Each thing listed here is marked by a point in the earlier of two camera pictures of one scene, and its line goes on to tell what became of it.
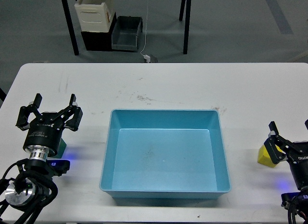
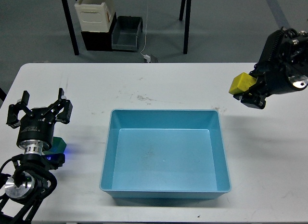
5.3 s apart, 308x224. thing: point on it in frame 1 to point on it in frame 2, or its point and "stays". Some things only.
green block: [61, 148] stays
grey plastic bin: [125, 33] stays
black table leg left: [70, 23] stays
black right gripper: [277, 146] to [284, 62]
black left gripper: [47, 129] to [38, 123]
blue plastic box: [165, 154] stays
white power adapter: [147, 58] stays
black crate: [99, 41] stays
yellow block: [264, 157] to [241, 83]
